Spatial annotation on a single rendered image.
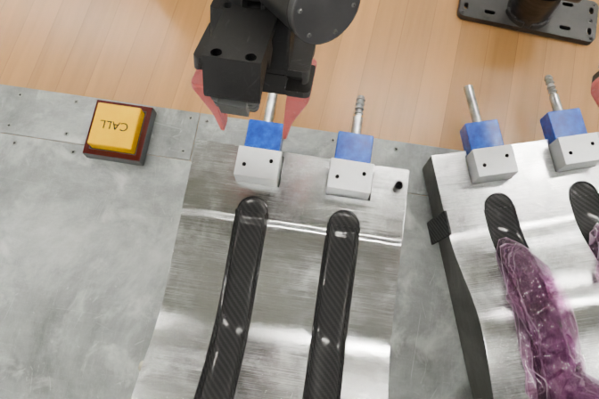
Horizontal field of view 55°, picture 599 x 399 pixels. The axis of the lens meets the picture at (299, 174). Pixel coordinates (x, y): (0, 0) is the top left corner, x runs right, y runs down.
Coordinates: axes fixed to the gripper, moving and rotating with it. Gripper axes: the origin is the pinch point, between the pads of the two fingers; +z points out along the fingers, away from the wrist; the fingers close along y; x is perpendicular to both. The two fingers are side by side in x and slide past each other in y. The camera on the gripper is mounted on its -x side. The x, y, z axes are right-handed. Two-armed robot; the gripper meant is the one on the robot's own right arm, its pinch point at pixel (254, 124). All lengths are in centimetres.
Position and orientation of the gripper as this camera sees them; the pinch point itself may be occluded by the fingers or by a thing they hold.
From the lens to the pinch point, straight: 58.0
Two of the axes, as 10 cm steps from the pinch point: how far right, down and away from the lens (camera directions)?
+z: -0.8, 7.2, 6.9
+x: 1.3, -6.8, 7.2
